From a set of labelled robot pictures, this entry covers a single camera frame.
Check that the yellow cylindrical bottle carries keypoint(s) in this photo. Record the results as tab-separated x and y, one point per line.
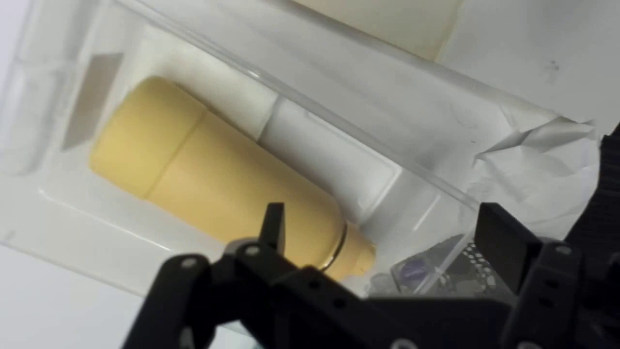
213	176

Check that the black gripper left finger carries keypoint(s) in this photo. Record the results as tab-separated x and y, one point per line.
271	298

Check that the white cylindrical tube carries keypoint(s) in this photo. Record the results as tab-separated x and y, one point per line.
321	157

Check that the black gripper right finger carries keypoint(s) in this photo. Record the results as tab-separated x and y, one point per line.
562	298

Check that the clear plastic tray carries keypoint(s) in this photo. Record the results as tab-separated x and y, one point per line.
69	215

